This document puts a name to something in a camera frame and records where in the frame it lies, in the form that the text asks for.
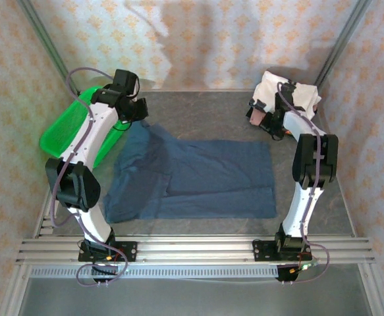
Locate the white t-shirt with black print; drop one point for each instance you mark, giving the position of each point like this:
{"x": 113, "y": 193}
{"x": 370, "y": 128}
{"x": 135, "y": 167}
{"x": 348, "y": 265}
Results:
{"x": 267, "y": 89}

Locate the pink t-shirt with orange print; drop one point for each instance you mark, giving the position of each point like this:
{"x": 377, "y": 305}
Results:
{"x": 256, "y": 118}

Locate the blue t-shirt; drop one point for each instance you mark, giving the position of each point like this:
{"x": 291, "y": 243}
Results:
{"x": 211, "y": 174}

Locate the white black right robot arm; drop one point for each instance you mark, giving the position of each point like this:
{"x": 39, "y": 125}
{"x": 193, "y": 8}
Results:
{"x": 313, "y": 164}

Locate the green plastic basket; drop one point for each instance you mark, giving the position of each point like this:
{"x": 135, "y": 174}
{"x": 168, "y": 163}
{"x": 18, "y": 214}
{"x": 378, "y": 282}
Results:
{"x": 60, "y": 131}

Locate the aluminium frame post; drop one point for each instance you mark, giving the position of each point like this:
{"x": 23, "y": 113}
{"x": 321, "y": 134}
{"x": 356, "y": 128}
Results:
{"x": 46, "y": 42}
{"x": 341, "y": 42}

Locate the aluminium side rail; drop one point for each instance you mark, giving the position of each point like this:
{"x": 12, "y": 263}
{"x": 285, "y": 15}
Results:
{"x": 45, "y": 217}

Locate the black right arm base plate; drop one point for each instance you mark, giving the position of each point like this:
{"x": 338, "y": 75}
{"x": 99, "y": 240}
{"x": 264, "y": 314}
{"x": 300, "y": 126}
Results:
{"x": 264, "y": 251}

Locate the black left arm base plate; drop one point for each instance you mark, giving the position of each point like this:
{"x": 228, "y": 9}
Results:
{"x": 127, "y": 251}

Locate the aluminium mounting rail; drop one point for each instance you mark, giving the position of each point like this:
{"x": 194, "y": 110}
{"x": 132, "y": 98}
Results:
{"x": 195, "y": 250}

